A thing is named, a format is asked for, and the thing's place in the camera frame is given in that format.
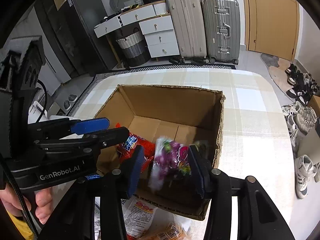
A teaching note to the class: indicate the person's left hand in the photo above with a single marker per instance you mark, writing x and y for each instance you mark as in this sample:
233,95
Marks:
44,202

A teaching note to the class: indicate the brown cardboard box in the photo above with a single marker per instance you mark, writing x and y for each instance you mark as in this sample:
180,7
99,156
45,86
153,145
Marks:
183,114

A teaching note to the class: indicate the black refrigerator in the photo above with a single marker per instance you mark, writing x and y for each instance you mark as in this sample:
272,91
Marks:
88,53

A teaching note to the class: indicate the grey beige door mat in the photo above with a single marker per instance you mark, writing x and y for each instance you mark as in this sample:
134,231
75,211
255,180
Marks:
276,67

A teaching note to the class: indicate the white noodle snack bag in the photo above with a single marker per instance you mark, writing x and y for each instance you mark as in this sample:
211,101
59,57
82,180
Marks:
138,216

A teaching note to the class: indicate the beige suitcase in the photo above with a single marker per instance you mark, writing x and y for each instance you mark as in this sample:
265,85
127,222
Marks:
187,18

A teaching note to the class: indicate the white high-top sneaker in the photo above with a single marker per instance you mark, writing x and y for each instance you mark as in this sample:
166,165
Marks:
304,171

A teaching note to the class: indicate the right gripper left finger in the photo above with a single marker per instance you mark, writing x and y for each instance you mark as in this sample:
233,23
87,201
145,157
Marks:
120,184

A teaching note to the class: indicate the silver suitcase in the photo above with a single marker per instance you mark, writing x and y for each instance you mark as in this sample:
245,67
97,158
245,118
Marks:
222,28

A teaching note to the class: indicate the striped laundry basket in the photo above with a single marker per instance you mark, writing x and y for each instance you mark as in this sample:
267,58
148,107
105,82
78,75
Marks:
134,48

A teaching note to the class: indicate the wooden door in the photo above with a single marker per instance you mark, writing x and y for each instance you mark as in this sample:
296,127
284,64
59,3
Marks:
272,27

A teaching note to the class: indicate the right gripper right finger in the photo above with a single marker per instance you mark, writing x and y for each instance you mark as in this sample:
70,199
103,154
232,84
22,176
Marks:
215,185

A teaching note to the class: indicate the orange bread bag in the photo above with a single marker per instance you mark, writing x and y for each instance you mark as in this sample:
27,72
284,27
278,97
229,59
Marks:
171,232

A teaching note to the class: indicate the red snack bag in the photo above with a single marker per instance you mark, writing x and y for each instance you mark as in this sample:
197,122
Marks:
126,149

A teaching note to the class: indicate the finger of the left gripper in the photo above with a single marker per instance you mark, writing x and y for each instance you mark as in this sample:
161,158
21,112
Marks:
87,144
60,128

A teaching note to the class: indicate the purple snack bag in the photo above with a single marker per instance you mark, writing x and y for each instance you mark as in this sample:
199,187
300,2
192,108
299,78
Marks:
171,162

